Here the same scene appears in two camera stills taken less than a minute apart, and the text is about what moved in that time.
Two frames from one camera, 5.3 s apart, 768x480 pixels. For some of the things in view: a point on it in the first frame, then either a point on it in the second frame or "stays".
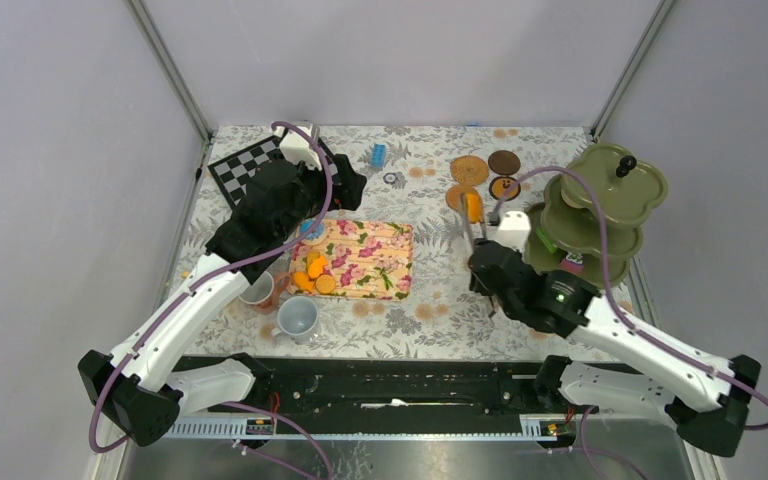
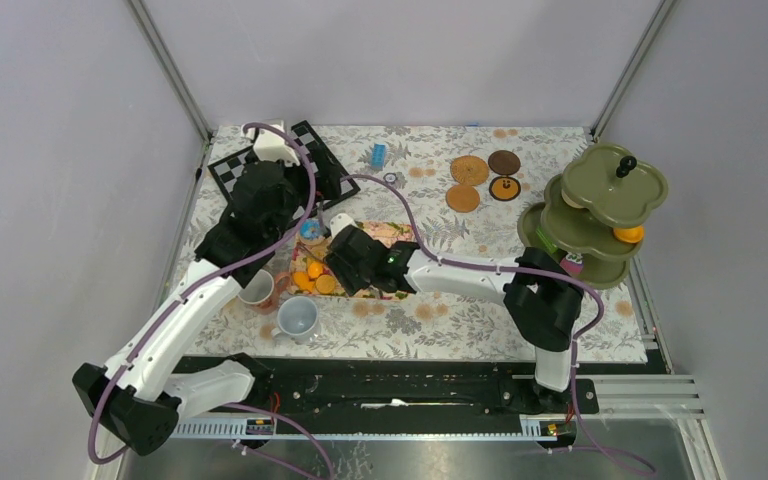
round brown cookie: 325,284 stays
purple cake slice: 573,263 stays
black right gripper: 476,286 -> 342,270
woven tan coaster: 469,170 stays
